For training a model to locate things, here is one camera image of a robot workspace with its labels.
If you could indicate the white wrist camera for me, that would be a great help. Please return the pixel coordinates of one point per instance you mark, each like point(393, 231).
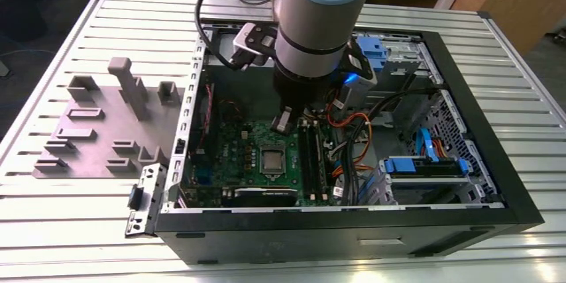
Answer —
point(247, 39)

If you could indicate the grey metal disk bay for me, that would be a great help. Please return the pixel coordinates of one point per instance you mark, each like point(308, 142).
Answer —
point(441, 181)

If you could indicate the black graphics card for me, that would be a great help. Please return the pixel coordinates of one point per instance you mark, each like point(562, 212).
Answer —
point(264, 197)

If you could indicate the blue drive bay latch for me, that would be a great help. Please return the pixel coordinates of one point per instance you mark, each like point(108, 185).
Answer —
point(375, 52)

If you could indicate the blue board connector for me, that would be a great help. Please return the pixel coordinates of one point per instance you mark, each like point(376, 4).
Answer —
point(204, 175)

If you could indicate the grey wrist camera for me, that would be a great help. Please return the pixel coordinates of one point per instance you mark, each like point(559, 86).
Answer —
point(360, 67)

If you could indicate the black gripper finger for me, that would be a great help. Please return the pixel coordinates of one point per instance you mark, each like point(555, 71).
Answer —
point(287, 124)
point(279, 124)

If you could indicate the green motherboard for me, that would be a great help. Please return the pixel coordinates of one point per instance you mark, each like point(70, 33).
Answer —
point(229, 163)

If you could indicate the silver CPU green edge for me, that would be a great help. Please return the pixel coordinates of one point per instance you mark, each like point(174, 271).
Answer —
point(272, 159)

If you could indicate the hard disk in blue carrier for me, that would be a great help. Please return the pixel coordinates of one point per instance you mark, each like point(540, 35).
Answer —
point(405, 165)

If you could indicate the grey metal drive cage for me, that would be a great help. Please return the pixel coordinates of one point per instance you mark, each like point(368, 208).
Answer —
point(393, 77)

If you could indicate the grey metal card bracket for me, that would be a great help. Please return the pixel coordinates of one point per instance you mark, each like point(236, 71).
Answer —
point(152, 180)

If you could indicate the grey parts rack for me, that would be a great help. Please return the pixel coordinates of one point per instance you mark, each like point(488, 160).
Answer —
point(101, 137)

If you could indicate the black PC case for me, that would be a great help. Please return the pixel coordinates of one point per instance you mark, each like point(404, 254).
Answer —
point(309, 233)

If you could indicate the black RAM slot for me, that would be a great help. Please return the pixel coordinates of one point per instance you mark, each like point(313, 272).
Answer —
point(305, 158)
point(311, 158)
point(324, 158)

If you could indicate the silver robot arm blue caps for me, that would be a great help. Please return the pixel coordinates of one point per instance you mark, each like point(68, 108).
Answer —
point(317, 14)

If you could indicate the grey power supply unit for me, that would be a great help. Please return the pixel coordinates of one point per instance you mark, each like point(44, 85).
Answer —
point(239, 90)

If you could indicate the CPU socket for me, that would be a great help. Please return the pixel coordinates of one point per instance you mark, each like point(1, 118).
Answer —
point(259, 163)

